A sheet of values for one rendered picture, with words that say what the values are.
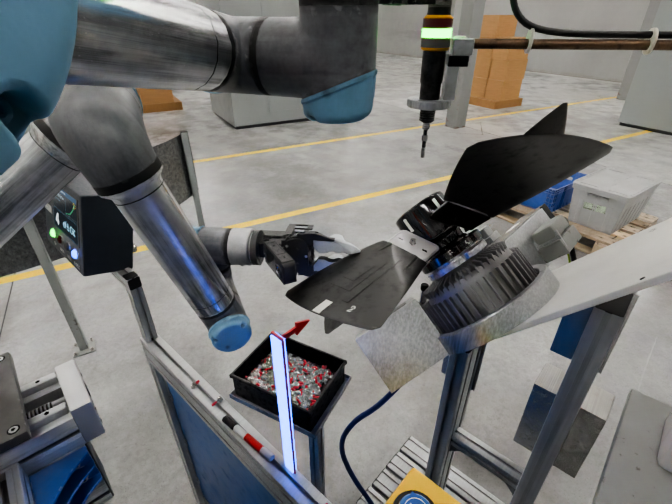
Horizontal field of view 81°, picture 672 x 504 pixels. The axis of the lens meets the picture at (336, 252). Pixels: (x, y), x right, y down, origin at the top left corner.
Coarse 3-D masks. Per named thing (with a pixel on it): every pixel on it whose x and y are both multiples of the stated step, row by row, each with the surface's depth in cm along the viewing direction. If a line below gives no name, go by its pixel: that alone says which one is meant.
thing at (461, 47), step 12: (456, 48) 58; (468, 48) 58; (456, 60) 59; (468, 60) 59; (444, 72) 62; (456, 72) 60; (444, 84) 61; (456, 84) 61; (444, 96) 62; (420, 108) 62; (432, 108) 61; (444, 108) 62
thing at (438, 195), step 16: (416, 208) 79; (432, 208) 79; (400, 224) 83; (416, 224) 80; (432, 224) 79; (448, 224) 79; (432, 240) 79; (448, 240) 80; (464, 240) 77; (448, 256) 77
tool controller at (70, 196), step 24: (72, 192) 85; (48, 216) 100; (72, 216) 87; (96, 216) 86; (120, 216) 90; (72, 240) 89; (96, 240) 88; (120, 240) 92; (72, 264) 93; (96, 264) 90; (120, 264) 94
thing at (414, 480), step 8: (408, 472) 51; (416, 472) 51; (408, 480) 50; (416, 480) 50; (424, 480) 50; (400, 488) 49; (408, 488) 49; (416, 488) 49; (424, 488) 49; (432, 488) 49; (440, 488) 49; (392, 496) 48; (400, 496) 48; (424, 496) 48; (432, 496) 48; (440, 496) 48; (448, 496) 48
